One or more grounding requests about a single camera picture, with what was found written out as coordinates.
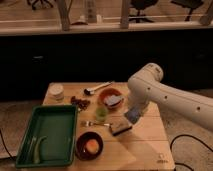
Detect blue sponge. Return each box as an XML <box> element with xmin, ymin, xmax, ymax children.
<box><xmin>124</xmin><ymin>107</ymin><xmax>141</xmax><ymax>124</ymax></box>

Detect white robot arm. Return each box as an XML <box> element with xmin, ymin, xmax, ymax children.
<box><xmin>127</xmin><ymin>63</ymin><xmax>213</xmax><ymax>132</ymax></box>

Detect green plastic cup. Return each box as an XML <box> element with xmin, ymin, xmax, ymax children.
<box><xmin>95</xmin><ymin>106</ymin><xmax>108</xmax><ymax>122</ymax></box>

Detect orange bowl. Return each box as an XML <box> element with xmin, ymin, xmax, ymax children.
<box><xmin>98</xmin><ymin>88</ymin><xmax>124</xmax><ymax>110</ymax></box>

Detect grey cloth in bowl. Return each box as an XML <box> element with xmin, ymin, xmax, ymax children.
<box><xmin>104</xmin><ymin>95</ymin><xmax>123</xmax><ymax>106</ymax></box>

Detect dark brown dried food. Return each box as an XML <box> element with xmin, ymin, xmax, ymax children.
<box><xmin>70</xmin><ymin>96</ymin><xmax>90</xmax><ymax>110</ymax></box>

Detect metal fork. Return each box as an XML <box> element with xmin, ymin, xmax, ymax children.
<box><xmin>81</xmin><ymin>121</ymin><xmax>111</xmax><ymax>127</ymax></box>

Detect dark eraser block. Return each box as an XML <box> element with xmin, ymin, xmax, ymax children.
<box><xmin>110</xmin><ymin>121</ymin><xmax>132</xmax><ymax>136</ymax></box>

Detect white lidded jar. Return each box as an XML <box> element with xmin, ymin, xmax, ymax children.
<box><xmin>49</xmin><ymin>84</ymin><xmax>64</xmax><ymax>101</ymax></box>

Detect green plastic tray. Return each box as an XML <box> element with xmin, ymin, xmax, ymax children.
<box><xmin>15</xmin><ymin>105</ymin><xmax>78</xmax><ymax>168</ymax></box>

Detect dark brown bowl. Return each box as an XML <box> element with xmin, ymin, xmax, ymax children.
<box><xmin>76</xmin><ymin>132</ymin><xmax>103</xmax><ymax>161</ymax></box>

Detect orange fruit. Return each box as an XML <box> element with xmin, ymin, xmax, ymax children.
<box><xmin>85</xmin><ymin>139</ymin><xmax>100</xmax><ymax>154</ymax></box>

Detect black office chair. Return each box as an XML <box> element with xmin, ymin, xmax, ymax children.
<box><xmin>26</xmin><ymin>0</ymin><xmax>54</xmax><ymax>11</ymax></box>
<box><xmin>171</xmin><ymin>0</ymin><xmax>204</xmax><ymax>21</ymax></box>
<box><xmin>129</xmin><ymin>0</ymin><xmax>158</xmax><ymax>23</ymax></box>

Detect green vegetable in tray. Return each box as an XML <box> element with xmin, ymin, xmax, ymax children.
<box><xmin>33</xmin><ymin>136</ymin><xmax>47</xmax><ymax>164</ymax></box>

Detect black office chair left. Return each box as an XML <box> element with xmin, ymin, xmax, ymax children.
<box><xmin>26</xmin><ymin>0</ymin><xmax>54</xmax><ymax>11</ymax></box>

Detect black office chair right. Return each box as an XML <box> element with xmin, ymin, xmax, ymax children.
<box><xmin>171</xmin><ymin>0</ymin><xmax>204</xmax><ymax>21</ymax></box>

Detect black cable right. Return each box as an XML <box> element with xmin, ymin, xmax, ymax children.
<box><xmin>169</xmin><ymin>133</ymin><xmax>213</xmax><ymax>171</ymax></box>

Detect black cable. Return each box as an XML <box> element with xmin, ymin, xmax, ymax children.
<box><xmin>0</xmin><ymin>129</ymin><xmax>17</xmax><ymax>162</ymax></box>
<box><xmin>169</xmin><ymin>133</ymin><xmax>213</xmax><ymax>171</ymax></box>

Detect black cable left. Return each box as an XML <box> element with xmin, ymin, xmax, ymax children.
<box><xmin>0</xmin><ymin>129</ymin><xmax>17</xmax><ymax>162</ymax></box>

